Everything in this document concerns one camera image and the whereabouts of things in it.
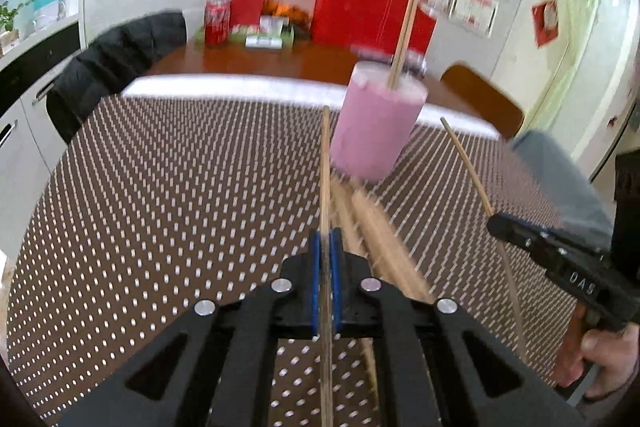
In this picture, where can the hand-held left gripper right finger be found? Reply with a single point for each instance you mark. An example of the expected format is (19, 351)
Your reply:
(336, 277)

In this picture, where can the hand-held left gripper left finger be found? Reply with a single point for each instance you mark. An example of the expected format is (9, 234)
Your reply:
(315, 277)

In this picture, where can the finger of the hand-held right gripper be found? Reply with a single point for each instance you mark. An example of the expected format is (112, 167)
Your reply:
(515, 232)

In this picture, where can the pile of wooden chopsticks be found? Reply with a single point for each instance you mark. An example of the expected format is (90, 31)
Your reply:
(385, 242)

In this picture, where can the slender wooden chopstick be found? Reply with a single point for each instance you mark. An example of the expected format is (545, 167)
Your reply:
(409, 24)
(326, 187)
(400, 52)
(470, 167)

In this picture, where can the pink cup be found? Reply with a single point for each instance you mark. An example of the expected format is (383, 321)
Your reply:
(375, 127)

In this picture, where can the person's right hand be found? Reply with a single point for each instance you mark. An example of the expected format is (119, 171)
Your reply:
(612, 357)

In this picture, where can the grey chair cushion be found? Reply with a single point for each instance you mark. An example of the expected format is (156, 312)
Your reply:
(560, 177)

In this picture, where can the brown dotted table mat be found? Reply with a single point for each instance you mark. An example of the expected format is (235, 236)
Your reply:
(175, 207)

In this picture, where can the clear snack container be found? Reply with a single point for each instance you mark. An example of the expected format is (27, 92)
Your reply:
(417, 62)

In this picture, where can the green tray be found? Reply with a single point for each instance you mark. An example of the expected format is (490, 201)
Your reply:
(260, 39)

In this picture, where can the large red gift bag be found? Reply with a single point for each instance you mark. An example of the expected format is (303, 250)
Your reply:
(360, 14)

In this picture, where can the oranges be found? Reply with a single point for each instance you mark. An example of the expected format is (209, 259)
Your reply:
(287, 12)

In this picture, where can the red soda can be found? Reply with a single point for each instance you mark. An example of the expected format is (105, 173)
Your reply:
(217, 22)

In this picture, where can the black jacket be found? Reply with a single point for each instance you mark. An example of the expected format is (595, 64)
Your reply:
(115, 57)

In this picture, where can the black and white cabinet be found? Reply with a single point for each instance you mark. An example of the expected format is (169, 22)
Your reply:
(30, 72)

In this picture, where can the potted green plant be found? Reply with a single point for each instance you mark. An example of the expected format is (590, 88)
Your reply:
(10, 22)

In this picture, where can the red wall decoration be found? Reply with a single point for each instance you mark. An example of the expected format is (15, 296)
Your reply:
(546, 22)

